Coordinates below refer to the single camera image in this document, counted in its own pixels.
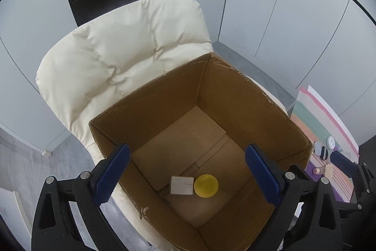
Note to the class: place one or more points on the cream padded chair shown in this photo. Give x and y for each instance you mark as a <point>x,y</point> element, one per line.
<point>117,48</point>

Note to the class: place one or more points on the beige rounded compact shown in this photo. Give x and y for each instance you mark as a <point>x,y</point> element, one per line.
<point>328,171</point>

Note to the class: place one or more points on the brown cardboard box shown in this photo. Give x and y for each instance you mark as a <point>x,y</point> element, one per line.
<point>235,98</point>

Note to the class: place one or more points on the yellow round container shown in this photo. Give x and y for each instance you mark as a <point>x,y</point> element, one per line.
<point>206,185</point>

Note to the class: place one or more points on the small white round jar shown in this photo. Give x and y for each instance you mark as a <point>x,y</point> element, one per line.
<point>330,141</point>

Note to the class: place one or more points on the dark cabinet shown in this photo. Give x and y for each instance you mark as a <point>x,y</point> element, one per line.
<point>365,155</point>

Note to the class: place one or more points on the pastel striped mat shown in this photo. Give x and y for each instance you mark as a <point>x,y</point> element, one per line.
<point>311,115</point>

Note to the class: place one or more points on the black round compact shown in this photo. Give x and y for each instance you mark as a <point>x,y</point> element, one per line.
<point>325,153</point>

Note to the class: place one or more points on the small white box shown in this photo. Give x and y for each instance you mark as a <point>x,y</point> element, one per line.
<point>182,184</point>

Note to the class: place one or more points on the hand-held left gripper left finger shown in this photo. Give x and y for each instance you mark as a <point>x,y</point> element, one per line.
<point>114,174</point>

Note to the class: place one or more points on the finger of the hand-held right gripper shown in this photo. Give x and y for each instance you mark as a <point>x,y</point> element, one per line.
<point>342,161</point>

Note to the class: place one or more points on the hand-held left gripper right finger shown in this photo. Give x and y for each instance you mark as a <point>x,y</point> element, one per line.
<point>264,177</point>

